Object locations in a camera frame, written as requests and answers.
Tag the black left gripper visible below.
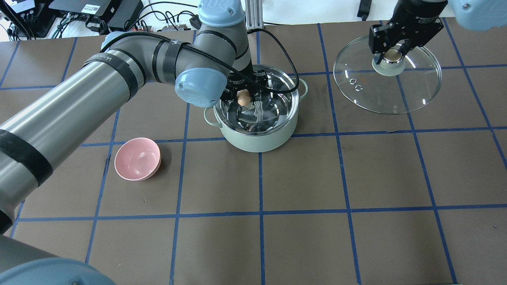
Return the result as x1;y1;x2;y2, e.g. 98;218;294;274
221;70;268;102

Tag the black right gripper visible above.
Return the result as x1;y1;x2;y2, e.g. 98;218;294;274
369;0;445;65

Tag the brown egg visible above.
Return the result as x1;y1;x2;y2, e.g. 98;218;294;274
236;89;252;106

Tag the glass pot lid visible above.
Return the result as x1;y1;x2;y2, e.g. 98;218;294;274
333;36;442;115

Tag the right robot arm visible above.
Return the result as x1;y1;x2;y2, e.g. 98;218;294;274
369;0;507;67

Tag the pale green electric pot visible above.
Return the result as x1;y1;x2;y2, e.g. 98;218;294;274
204;79;309;153

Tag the pink bowl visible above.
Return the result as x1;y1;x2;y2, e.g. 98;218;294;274
114;137;162;182

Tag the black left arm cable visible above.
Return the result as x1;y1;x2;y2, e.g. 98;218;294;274
101;28;299;94

